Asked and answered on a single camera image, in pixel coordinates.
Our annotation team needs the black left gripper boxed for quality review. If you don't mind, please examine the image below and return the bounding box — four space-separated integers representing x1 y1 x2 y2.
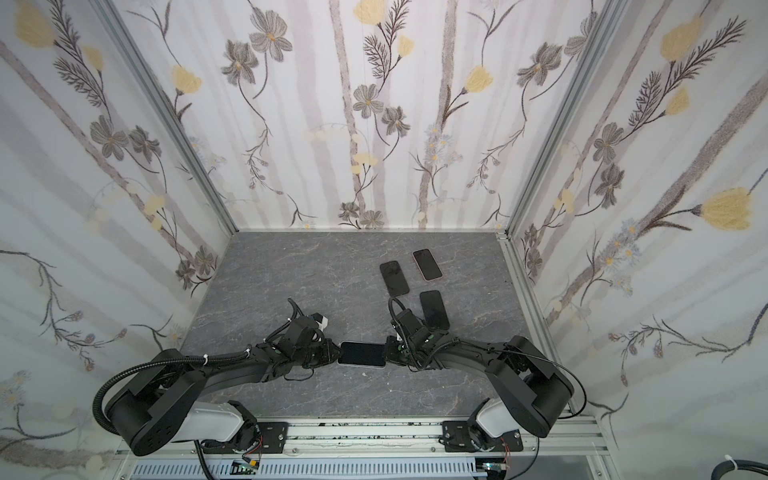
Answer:
293 340 347 368

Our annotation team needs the black phone purple edge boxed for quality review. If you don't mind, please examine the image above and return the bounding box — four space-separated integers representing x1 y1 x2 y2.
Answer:
338 341 388 368

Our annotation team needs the black phone blue edge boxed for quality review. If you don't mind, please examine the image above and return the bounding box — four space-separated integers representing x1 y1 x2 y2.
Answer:
412 248 444 283

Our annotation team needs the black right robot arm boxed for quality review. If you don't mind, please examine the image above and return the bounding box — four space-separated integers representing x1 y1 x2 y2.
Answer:
385 298 588 438

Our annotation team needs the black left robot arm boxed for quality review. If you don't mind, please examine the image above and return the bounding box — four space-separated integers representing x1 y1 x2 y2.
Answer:
92 299 341 456

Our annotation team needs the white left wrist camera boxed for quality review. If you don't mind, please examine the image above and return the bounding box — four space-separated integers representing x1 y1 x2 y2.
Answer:
310 313 329 330

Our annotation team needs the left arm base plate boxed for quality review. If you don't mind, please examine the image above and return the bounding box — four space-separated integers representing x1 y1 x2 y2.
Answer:
201 421 289 455

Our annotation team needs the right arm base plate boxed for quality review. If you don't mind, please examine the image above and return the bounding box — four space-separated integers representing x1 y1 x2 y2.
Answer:
438 420 524 453

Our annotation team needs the white slotted cable duct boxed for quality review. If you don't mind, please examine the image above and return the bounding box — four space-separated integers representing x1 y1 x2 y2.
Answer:
125 457 487 479

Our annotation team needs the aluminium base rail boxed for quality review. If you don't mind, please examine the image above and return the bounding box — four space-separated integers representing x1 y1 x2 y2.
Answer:
107 417 621 479

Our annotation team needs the black cable bottom right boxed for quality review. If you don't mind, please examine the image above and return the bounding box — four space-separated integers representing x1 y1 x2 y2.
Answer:
710 455 768 480

